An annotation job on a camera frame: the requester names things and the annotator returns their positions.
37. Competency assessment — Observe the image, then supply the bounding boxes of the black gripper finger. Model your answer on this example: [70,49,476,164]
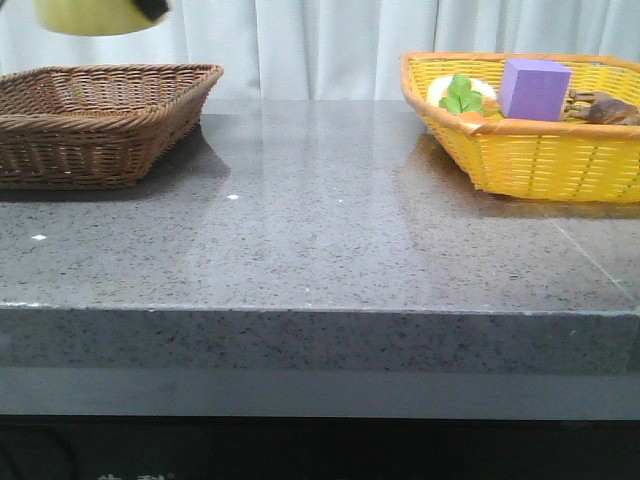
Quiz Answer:
[132,0,171,23]

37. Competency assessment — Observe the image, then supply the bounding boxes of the yellowish clear tape roll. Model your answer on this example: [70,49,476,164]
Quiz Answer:
[34,0,169,36]

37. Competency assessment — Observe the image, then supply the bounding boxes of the white curtain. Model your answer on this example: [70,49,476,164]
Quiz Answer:
[1,1,639,100]

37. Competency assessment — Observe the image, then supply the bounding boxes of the brown wicker basket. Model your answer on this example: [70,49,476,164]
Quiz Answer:
[1,63,224,190]

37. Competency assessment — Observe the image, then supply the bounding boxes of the green toy leaf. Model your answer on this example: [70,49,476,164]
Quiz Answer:
[438,74,484,114]

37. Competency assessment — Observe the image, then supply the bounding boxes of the orange toy carrot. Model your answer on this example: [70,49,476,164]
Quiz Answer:
[457,99,502,125]

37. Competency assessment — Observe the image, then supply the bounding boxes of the purple foam block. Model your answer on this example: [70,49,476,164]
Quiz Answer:
[498,58,573,122]

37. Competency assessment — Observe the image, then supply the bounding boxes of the yellow woven basket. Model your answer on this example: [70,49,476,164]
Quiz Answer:
[401,52,639,203]

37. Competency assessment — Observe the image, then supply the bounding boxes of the brown toy animal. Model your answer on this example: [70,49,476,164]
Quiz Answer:
[564,90,639,126]

